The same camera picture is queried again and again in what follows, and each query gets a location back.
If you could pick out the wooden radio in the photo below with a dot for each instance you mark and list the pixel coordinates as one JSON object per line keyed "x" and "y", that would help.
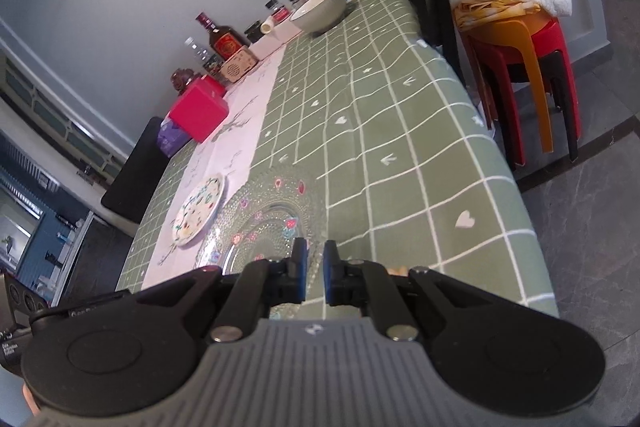
{"x": 240, "y": 66}

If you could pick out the white tube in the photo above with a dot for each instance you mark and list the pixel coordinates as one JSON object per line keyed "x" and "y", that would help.
{"x": 267, "y": 25}

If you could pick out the patterned clear glass plate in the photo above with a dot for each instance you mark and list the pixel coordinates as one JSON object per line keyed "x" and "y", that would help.
{"x": 265, "y": 207}

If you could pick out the brown liquor bottle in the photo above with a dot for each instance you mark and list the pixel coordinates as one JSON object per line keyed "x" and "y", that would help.
{"x": 225, "y": 39}

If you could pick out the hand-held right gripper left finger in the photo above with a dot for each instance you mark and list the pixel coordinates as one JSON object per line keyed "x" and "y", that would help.
{"x": 300, "y": 269}

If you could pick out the white ceramic bowl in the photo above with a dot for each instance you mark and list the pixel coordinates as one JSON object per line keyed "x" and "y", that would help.
{"x": 320, "y": 9}

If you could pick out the black plastic stool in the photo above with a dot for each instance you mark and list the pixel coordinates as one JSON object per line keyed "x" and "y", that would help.
{"x": 562, "y": 107}

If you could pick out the green checked tablecloth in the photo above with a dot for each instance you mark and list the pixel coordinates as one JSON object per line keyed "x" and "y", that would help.
{"x": 400, "y": 132}

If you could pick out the red plastic stool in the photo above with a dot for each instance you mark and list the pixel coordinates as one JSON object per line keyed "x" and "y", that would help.
{"x": 500, "y": 67}

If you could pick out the orange plastic stool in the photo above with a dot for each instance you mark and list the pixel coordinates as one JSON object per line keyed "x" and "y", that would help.
{"x": 520, "y": 37}

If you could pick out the blue kitchen cabinet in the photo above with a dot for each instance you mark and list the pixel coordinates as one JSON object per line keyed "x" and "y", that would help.
{"x": 40, "y": 242}

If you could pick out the floral ceramic plate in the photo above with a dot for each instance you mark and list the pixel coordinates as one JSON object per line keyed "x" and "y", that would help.
{"x": 197, "y": 209}

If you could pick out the purple tissue box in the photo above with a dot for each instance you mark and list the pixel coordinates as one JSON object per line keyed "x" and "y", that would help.
{"x": 170, "y": 137}

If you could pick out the clear plastic water bottle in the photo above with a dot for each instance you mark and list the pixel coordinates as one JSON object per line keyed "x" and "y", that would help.
{"x": 202, "y": 54}

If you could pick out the person's left hand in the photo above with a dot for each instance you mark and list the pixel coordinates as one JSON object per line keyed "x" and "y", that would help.
{"x": 30, "y": 399}

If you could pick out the small ink bottle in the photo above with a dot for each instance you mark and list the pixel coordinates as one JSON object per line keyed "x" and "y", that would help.
{"x": 277, "y": 9}

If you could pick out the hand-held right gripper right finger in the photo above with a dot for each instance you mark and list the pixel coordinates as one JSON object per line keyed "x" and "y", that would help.
{"x": 330, "y": 272}

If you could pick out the red square box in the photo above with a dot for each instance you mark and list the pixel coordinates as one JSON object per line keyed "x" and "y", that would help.
{"x": 197, "y": 109}

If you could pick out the yellow cloth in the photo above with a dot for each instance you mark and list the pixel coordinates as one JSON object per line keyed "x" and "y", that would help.
{"x": 480, "y": 14}

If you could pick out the brown figurine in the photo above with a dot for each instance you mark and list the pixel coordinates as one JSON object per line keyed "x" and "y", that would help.
{"x": 181, "y": 79}

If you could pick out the dark glass jar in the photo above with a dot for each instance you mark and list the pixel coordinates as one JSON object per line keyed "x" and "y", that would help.
{"x": 254, "y": 32}

